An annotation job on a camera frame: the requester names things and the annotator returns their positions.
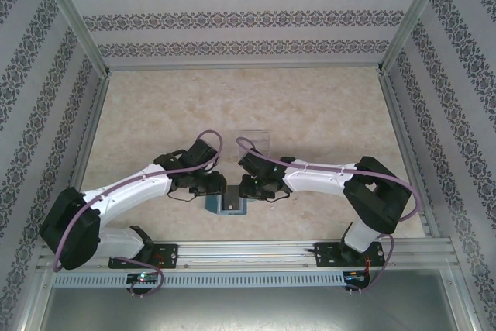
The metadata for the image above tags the teal leather card holder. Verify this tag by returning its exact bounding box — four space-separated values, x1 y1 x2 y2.
204 195 249 216

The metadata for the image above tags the clear acrylic card stand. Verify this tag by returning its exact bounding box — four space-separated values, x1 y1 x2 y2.
236 129 271 162

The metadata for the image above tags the grey metal panel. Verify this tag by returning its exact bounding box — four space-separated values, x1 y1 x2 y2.
38 286 472 331

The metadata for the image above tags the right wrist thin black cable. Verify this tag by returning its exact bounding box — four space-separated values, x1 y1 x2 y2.
267 187 292 205

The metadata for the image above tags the wrist thin black cable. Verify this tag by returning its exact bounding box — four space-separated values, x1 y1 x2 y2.
267 187 292 205
165 185 208 203

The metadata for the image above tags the left wrist thin black cable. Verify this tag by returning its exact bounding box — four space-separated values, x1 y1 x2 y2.
165 185 208 203

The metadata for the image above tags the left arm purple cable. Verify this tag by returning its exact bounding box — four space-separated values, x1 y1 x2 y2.
51 129 226 298

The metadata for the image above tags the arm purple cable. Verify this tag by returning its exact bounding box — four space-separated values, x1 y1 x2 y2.
235 136 423 295
51 129 226 298

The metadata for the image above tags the aluminium mounting rail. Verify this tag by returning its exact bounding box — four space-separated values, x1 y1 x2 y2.
36 240 460 270

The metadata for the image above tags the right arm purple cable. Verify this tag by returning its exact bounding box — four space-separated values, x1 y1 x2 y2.
235 136 423 295

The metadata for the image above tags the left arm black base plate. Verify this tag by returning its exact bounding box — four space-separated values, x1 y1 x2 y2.
108 243 179 270

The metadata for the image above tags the slotted grey cable duct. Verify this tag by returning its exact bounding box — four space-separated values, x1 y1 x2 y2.
52 271 346 288

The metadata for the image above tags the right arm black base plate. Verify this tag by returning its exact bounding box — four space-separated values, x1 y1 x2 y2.
314 241 387 269

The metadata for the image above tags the aluminium side rail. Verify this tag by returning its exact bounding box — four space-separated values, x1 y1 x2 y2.
71 71 113 192
377 69 443 239

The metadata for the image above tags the aluminium frame post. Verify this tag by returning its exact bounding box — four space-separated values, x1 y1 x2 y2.
376 0 453 75
36 0 113 76

